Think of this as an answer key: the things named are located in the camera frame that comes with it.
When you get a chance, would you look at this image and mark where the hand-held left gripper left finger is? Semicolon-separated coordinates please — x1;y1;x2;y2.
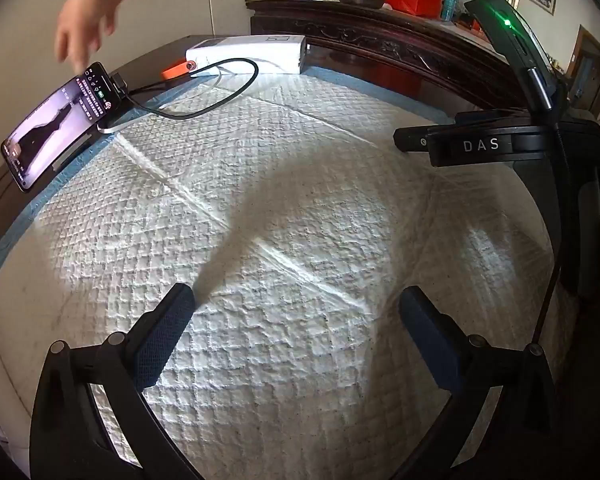
29;282;206;480

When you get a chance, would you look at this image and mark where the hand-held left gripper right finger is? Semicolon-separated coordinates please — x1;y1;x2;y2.
395;285;571;480

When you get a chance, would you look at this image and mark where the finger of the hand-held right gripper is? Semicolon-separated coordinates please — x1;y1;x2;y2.
393;126;433;154

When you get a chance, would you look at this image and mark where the person's right hand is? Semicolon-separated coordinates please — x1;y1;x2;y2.
54;0;132;69

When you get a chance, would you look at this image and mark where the dark carved wooden cabinet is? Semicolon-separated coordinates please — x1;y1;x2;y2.
245;0;548;112

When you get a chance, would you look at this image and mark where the wooden door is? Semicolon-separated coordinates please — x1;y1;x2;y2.
572;25;600;117

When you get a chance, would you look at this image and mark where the white quilted mat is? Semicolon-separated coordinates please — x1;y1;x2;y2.
0;67;576;480

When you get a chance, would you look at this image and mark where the white portable power station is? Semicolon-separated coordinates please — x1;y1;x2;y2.
186;35;308;75

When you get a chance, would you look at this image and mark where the black smartphone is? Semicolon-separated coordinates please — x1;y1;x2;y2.
0;61;127;194

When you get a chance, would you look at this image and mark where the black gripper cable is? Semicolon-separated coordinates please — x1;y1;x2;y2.
530;110;569;349

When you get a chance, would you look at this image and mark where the black charging cable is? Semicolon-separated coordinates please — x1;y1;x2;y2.
111;58;260;121

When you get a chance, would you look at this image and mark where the orange strap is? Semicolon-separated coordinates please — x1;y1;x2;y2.
161;59;198;81

